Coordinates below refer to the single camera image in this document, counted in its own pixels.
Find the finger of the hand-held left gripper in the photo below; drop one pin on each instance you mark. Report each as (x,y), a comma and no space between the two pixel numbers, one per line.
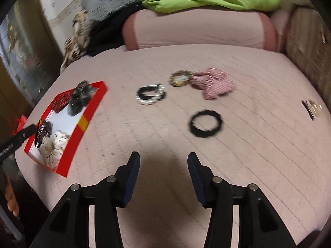
(27,132)

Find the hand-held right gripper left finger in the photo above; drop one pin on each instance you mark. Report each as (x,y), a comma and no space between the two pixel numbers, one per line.
(132,180)

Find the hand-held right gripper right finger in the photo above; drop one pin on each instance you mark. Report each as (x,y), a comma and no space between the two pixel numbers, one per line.
(196,183)

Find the black hair claw clip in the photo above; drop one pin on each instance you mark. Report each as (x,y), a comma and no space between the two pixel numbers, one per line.
(44,131)

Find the red cardboard box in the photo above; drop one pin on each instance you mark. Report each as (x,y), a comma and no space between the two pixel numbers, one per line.
(75,149)

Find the pink checked scrunchie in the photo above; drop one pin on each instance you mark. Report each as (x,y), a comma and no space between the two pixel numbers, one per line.
(214,85)

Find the person's left hand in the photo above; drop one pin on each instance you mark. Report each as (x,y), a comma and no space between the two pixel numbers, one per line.
(11,199)

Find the red bag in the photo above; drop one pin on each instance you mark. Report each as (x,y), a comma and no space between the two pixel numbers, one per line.
(22,120)

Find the white floral scrunchie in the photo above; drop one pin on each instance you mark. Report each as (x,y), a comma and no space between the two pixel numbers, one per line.
(53,147)

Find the red polka dot scrunchie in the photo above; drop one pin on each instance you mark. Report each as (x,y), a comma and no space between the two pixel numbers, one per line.
(60,102)

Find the grey black scrunchie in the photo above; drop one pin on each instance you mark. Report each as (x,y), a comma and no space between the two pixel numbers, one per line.
(80,97)

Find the wooden door with glass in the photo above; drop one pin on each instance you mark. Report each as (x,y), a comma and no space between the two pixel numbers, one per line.
(20,56)

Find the leopard print cloth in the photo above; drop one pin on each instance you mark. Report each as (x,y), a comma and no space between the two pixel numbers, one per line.
(77,38)

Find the black cloth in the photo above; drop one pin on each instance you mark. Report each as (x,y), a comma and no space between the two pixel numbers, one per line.
(108,38)

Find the gold hair clip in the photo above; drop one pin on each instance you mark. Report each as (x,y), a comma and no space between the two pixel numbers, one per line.
(314,109)

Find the pink bolster pillow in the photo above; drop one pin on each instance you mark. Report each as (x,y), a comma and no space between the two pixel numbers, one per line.
(196,28)

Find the grey quilt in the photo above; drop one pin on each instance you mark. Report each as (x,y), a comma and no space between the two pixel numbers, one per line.
(111,0)

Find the beige patterned cushion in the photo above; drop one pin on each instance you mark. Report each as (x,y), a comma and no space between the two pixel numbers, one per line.
(305,44)

